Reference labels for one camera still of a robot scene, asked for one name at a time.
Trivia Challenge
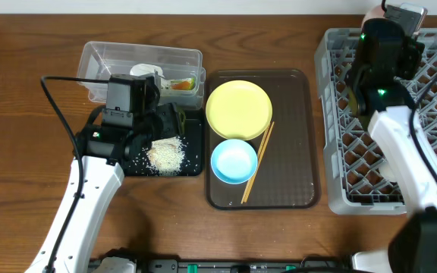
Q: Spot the small white green cup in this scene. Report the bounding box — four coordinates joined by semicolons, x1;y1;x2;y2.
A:
379;160;397;183

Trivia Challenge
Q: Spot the yellow plate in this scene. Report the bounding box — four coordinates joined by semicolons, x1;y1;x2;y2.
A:
206;80;272;140

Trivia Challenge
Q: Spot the black tray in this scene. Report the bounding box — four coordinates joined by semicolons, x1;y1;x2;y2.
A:
123;109;204;177

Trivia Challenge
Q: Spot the pink bowl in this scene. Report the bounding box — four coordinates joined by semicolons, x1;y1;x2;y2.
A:
360;5;385;28

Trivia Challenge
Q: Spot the pile of rice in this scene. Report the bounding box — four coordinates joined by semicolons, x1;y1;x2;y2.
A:
132;136;186;176

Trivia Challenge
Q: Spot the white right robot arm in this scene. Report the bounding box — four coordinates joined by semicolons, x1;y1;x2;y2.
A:
345;18;437;272

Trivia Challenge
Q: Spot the gray dishwasher rack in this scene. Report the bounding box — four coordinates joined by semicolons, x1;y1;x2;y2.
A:
314;28;437;215

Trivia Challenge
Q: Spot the clear plastic waste bin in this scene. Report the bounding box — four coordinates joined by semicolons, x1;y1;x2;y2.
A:
77;41;206;109

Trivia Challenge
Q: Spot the brown serving tray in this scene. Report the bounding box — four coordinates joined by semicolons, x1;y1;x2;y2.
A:
205;69;321;211

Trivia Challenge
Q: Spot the wooden chopstick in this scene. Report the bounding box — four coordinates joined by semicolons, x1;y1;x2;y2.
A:
241;124;272;204
241;121;275;204

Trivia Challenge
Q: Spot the white paper napkin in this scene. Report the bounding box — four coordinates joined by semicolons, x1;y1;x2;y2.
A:
130;64;164;78

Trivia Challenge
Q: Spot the light blue bowl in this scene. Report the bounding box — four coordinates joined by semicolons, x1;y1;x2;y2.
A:
210;139;257;185

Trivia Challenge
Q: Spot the yellow green snack wrapper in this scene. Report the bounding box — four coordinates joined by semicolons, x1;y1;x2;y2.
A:
161;77;196;91

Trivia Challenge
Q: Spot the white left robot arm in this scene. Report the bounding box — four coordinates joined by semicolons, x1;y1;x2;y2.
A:
27;73;185;272

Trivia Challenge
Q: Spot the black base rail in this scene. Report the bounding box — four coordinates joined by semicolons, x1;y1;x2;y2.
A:
87;248;353;273

